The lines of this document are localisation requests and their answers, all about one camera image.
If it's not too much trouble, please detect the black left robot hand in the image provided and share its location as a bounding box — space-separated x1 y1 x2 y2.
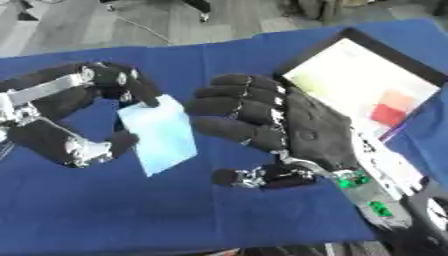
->
0 61 165 169

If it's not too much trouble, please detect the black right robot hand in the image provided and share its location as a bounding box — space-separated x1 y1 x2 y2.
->
183 73 361 190

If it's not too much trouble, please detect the light blue packet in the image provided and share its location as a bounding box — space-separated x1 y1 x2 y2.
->
115 94 200 178

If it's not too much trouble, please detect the black box with white inside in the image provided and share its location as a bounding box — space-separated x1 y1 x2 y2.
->
273 27 448 143

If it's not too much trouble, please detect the red block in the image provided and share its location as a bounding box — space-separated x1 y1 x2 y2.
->
369 103 408 127

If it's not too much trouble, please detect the orange block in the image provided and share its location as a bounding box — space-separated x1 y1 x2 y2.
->
379 90 417 110

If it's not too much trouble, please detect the office chair base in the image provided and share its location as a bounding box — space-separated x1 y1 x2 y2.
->
98 0 214 23

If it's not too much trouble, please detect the white floor cable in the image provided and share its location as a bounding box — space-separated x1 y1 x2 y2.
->
113 9 175 47

